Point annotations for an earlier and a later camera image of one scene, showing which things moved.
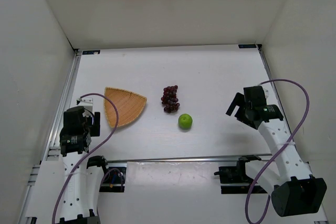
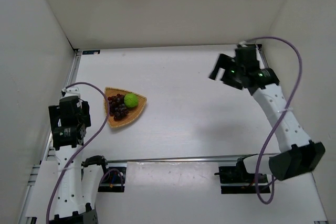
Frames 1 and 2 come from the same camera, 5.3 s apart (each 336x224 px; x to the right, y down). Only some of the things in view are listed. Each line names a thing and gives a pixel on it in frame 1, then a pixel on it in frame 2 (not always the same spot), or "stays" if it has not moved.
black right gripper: x=242 y=110 -> x=228 y=74
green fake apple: x=185 y=121 -> x=130 y=100
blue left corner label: x=91 y=52 stays
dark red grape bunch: x=169 y=100 -> x=117 y=106
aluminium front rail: x=181 y=159 stays
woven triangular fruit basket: x=129 y=105 stays
